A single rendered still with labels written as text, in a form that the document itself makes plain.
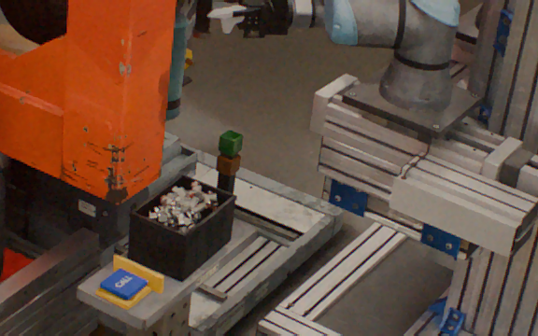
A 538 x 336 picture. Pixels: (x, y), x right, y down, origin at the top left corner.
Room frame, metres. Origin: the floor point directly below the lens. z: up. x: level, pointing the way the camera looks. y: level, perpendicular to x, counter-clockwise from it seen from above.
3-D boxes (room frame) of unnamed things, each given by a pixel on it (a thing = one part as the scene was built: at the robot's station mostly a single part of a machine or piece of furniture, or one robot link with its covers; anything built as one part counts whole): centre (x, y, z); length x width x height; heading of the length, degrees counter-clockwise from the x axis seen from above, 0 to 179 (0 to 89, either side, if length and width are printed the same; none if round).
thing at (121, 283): (1.95, 0.26, 0.47); 0.07 x 0.07 x 0.02; 63
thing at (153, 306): (2.10, 0.19, 0.44); 0.43 x 0.17 x 0.03; 153
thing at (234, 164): (2.28, 0.10, 0.59); 0.04 x 0.04 x 0.04; 63
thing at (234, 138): (2.28, 0.10, 0.64); 0.04 x 0.04 x 0.04; 63
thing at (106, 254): (2.57, 0.51, 0.26); 0.42 x 0.18 x 0.35; 63
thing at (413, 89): (2.27, -0.27, 0.87); 0.15 x 0.15 x 0.10
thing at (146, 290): (1.95, 0.26, 0.45); 0.08 x 0.08 x 0.01; 63
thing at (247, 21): (2.62, 0.07, 0.80); 0.12 x 0.08 x 0.09; 108
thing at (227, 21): (2.54, 0.15, 0.81); 0.09 x 0.03 x 0.06; 133
